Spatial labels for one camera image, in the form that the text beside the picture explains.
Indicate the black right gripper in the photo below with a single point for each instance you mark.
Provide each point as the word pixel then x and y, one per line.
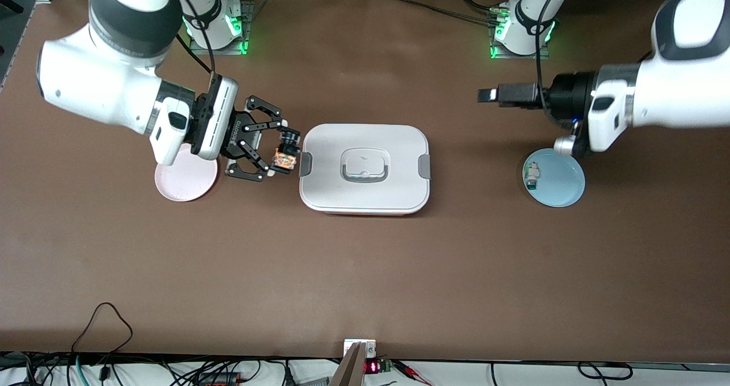
pixel 239 137

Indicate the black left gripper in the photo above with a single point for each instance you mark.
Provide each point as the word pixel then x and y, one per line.
pixel 570 94

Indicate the orange push button switch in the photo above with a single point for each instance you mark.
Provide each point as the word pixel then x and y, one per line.
pixel 285 161

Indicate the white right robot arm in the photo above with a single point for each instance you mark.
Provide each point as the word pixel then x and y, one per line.
pixel 97 84

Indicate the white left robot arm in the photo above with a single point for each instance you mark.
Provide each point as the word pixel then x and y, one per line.
pixel 678 89

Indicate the small white box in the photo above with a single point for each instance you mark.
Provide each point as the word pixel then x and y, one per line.
pixel 370 349

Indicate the round pink plate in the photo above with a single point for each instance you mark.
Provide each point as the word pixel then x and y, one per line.
pixel 182 183

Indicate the round light blue plate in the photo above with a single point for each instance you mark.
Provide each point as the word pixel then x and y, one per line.
pixel 556 183

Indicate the red digit display module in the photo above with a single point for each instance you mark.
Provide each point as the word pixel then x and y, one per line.
pixel 372 367

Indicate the red black clip leads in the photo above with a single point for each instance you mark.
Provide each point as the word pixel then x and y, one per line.
pixel 413 372

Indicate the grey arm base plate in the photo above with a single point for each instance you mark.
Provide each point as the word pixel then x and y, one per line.
pixel 228 51
pixel 513 57

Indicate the green push button switch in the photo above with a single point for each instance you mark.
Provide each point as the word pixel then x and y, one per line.
pixel 531 176

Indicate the grey camera mount bar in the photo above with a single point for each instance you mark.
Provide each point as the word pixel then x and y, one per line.
pixel 351 369

